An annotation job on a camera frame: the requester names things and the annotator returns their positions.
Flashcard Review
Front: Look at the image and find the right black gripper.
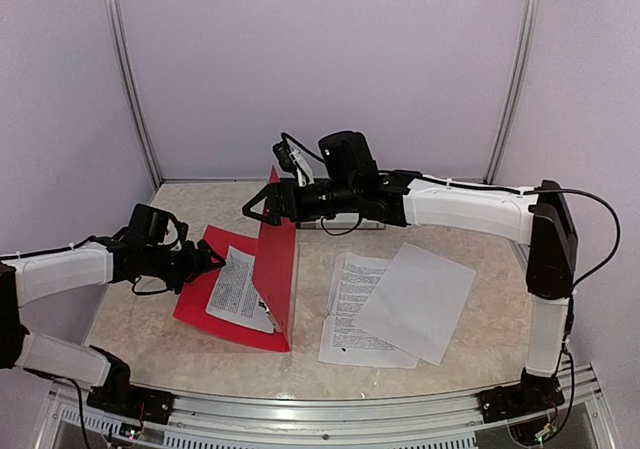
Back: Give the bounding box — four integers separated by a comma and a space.
244, 177, 359, 224

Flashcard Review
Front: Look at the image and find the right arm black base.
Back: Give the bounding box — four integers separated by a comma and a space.
477, 369, 565, 423

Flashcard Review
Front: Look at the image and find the printed text sheet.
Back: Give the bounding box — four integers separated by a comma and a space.
318, 252, 418, 369
206, 246, 275, 334

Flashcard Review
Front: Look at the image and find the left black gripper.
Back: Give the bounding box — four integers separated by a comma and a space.
143, 238, 224, 294

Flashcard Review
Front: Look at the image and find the aluminium front rail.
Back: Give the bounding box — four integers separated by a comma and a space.
32, 362, 620, 448

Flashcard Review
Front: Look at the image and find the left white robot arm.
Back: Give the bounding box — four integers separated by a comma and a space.
1, 204, 225, 414

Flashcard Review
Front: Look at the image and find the aluminium frame post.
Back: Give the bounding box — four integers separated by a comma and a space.
483, 0, 540, 183
104, 0, 164, 190

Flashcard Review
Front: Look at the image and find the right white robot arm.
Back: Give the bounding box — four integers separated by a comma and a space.
242, 131, 578, 413

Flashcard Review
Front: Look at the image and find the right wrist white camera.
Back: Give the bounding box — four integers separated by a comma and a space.
272, 141, 315, 187

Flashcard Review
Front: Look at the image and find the red folder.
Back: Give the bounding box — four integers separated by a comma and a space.
172, 165, 297, 354

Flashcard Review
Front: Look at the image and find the blank white sheet lower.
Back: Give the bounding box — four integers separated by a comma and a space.
353, 243, 476, 365

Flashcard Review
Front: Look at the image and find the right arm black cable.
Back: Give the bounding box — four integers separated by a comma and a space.
279, 131, 622, 423

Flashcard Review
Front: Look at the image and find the left aluminium frame post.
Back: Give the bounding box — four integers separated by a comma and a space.
104, 0, 164, 190

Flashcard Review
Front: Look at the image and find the black folder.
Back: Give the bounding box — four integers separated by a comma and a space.
298, 213, 386, 232

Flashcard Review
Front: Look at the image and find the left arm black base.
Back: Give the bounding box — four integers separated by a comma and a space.
87, 346, 176, 425

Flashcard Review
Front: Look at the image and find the right aluminium frame post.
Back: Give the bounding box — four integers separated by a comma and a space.
483, 0, 540, 183

